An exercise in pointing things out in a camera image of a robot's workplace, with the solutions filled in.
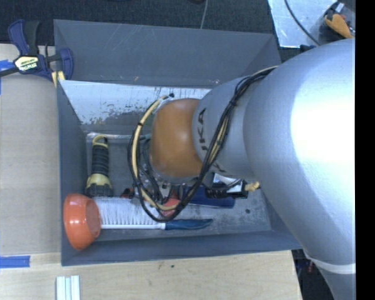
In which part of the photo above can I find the white brush with blue handle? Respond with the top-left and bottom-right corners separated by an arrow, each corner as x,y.
92,197 -> 214,232

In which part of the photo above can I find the pale wood flat board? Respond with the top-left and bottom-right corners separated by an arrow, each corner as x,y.
0,72 -> 63,257

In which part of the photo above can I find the yellow and black flashlight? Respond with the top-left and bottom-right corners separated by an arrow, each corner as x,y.
84,134 -> 114,198

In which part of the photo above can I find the dark blue flat object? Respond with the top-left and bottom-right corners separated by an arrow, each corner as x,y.
186,184 -> 236,209

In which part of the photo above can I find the red-orange small object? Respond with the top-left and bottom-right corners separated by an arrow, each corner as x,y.
161,197 -> 180,213

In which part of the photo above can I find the orange rubber cup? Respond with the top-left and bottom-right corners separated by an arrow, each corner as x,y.
62,192 -> 103,251

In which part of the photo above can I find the grey metal bin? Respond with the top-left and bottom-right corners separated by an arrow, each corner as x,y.
52,19 -> 303,267

